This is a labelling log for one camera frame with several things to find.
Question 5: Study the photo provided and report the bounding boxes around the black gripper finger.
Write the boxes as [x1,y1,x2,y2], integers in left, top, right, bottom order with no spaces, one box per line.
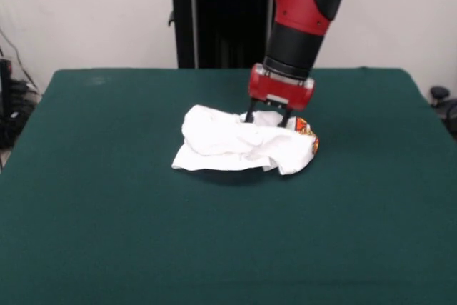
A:
[244,99,258,124]
[277,106,292,129]

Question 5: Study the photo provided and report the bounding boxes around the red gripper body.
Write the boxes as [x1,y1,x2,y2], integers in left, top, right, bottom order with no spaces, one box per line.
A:
[248,63,316,112]

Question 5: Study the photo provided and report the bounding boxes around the white printed t-shirt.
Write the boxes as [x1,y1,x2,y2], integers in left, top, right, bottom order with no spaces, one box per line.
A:
[171,104,321,176]

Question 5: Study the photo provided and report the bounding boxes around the black office chair base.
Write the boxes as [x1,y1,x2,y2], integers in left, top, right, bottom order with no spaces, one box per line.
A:
[429,86,457,131]

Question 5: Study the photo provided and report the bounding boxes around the dark green tablecloth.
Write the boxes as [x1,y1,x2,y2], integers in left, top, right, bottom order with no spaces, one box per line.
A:
[0,66,457,305]

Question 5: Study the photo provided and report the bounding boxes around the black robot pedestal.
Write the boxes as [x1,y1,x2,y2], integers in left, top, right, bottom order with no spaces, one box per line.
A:
[156,0,278,69]

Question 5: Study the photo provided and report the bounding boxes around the grey wall cables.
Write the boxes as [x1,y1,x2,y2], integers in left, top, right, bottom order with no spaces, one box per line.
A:
[0,28,40,91]

